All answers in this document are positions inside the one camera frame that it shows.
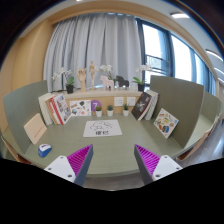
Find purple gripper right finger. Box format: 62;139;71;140
134;145;182;185

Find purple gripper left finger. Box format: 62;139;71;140
45;144;93;186

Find white mouse pad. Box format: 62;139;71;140
83;120;122;137

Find colourful picture book right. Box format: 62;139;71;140
154;109;179;138

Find white books behind black book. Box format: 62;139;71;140
144;90;159;120

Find beige wooden board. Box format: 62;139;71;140
24;113;47;144

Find red white magazine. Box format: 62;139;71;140
50;94;71;125

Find white illustrated card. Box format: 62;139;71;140
70;100;91;116

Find small potted plant right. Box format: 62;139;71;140
123;104;129;116

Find small potted plant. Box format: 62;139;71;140
107;105;113;116
95;106;102;117
123;104;129;116

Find small potted plant left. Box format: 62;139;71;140
95;106;102;117

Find black book leaning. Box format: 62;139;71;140
131;92;151;121

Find purple round number sign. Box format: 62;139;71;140
91;100;102;112

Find small potted plant middle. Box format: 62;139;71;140
107;105;113;116

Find wooden shelf with sockets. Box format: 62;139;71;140
63;88;141;114

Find green desk partition right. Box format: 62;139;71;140
150;76;222;148

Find green desk partition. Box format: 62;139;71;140
3;81;48;154
150;76;222;148

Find white books stack left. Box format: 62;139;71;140
38;93;53;125

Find green desk partition left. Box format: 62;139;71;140
3;81;48;154

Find white orchid black pot left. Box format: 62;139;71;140
52;68;74;94

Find white orchid black pot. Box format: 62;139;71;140
52;68;74;94
132;63;152;92

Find black horse figurine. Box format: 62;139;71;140
116;76;129;87

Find pink horse figurine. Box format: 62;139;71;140
100;75;114;91

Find wooden hand model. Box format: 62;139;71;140
77;68;86;92

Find white orchid black pot right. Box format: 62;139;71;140
132;63;152;92

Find wooden mannequin figure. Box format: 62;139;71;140
89;60;98;90

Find white orchid middle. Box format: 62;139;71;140
100;65;116;82

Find grey curtain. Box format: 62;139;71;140
43;13;142;92

